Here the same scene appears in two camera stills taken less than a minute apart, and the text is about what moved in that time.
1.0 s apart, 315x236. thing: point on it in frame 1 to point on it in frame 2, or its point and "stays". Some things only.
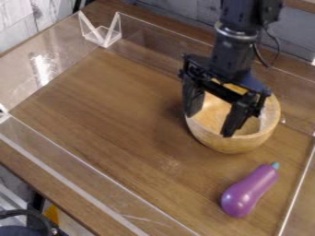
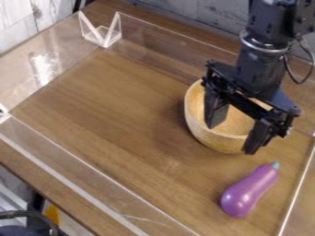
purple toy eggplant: (243, 196) stays
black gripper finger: (192, 96) to (215, 108)
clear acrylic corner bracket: (98, 34) stays
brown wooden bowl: (255, 132) stays
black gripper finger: (243, 112) to (259, 136)
